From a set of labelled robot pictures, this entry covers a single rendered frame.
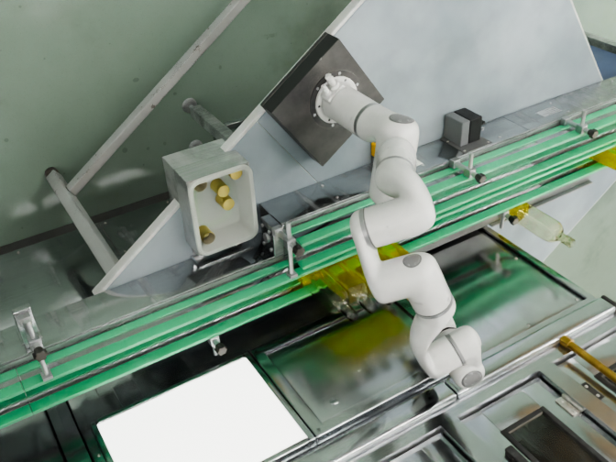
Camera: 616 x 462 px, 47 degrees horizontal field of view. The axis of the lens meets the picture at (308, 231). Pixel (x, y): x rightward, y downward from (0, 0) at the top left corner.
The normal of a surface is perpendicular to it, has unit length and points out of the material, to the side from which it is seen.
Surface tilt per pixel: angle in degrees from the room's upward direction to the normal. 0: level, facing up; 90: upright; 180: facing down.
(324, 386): 90
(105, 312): 90
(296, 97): 1
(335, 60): 1
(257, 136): 0
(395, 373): 90
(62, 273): 90
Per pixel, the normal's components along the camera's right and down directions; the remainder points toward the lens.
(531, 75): 0.52, 0.47
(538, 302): -0.04, -0.82
